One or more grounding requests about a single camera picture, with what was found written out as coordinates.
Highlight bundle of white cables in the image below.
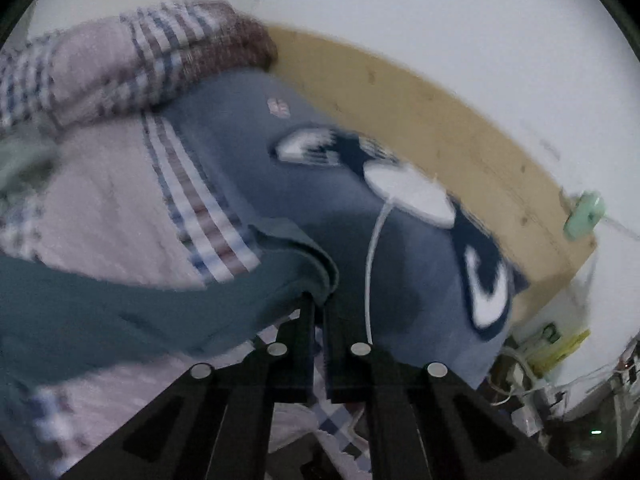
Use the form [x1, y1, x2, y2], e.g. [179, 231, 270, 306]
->
[487, 340, 640, 411]

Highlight blue cartoon print pillow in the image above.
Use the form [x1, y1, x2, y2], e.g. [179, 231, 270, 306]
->
[162, 67, 531, 388]

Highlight checkered pillow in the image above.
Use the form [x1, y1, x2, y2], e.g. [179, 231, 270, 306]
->
[0, 0, 278, 133]

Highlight wooden headboard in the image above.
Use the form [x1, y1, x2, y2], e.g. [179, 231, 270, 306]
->
[265, 25, 598, 323]

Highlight teal fleece sweater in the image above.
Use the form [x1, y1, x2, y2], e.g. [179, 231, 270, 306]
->
[0, 217, 341, 403]

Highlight yellow packet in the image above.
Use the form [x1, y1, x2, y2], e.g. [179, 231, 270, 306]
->
[527, 327, 592, 378]

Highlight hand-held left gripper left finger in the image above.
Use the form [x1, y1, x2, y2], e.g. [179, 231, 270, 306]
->
[60, 292, 315, 480]

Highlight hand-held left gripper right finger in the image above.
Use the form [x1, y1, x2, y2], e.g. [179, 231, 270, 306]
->
[325, 305, 571, 480]

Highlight checked bed sheet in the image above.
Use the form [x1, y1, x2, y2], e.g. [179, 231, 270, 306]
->
[0, 110, 371, 480]

